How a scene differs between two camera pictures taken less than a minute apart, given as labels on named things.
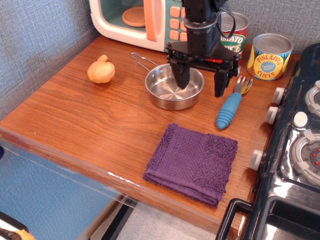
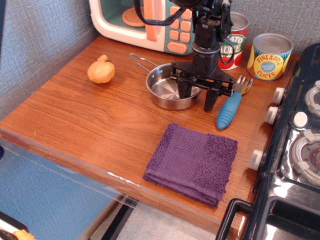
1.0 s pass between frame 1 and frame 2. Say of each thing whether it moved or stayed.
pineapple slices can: stayed
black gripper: moved
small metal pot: stayed
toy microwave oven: stayed
